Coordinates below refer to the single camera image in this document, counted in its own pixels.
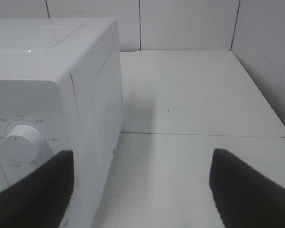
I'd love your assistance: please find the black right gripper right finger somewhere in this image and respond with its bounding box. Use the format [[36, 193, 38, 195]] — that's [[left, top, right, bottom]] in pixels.
[[209, 148, 285, 228]]

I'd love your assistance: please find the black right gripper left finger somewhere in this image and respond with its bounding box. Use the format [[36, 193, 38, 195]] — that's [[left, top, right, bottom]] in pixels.
[[0, 150, 74, 228]]

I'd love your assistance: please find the white microwave oven body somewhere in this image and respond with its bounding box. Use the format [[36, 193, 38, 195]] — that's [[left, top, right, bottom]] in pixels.
[[0, 18, 123, 228]]

